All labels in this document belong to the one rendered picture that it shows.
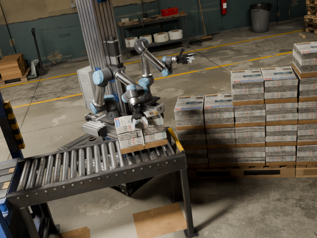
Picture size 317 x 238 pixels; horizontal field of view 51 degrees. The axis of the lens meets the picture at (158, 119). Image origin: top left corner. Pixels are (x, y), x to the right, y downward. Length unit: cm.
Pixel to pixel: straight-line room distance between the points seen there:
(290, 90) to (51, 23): 742
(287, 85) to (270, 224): 123
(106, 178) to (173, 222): 92
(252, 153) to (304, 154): 49
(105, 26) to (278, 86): 173
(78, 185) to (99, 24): 158
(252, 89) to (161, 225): 150
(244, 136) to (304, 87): 71
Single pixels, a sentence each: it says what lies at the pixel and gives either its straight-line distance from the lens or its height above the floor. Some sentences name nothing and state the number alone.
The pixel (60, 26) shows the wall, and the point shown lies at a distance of 958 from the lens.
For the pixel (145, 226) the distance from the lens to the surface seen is 320.
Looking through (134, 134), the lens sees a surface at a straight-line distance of 259.
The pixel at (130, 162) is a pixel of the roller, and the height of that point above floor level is 80.
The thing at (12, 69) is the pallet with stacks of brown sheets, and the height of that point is 36.
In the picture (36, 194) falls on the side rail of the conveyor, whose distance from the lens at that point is 262.
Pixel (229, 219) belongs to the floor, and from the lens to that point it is 317.
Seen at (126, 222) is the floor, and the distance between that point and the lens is 329.
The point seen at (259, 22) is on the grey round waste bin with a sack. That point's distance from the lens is 1015.
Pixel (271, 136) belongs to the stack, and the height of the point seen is 49.
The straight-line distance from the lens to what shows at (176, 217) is 323.
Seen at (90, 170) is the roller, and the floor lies 80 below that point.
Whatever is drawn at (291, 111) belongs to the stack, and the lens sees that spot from 334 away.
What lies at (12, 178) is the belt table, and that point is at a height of 79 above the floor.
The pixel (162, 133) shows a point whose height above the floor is 94.
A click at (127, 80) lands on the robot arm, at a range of 283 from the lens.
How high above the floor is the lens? 214
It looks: 25 degrees down
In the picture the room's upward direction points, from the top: 9 degrees counter-clockwise
